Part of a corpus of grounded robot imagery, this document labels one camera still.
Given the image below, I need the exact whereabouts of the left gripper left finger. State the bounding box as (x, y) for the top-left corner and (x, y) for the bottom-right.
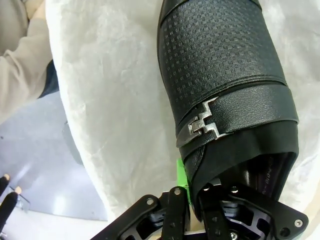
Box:
(91, 158), (195, 240)

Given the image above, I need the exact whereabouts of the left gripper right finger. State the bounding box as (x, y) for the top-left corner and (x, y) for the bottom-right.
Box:
(197, 183), (308, 240)

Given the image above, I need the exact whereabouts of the white tissue paper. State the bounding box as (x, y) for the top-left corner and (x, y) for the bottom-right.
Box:
(44, 0), (320, 240)

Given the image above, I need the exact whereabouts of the black leather buckle shoe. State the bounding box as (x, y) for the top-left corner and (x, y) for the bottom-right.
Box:
(156, 0), (301, 222)

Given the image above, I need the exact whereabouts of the person left forearm beige sleeve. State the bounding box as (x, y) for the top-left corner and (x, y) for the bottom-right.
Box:
(0, 0), (32, 20)

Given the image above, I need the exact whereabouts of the person left hand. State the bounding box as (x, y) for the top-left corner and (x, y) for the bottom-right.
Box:
(27, 0), (47, 26)

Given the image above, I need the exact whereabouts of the person in beige sweater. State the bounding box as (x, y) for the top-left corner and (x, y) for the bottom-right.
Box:
(0, 23), (61, 101)

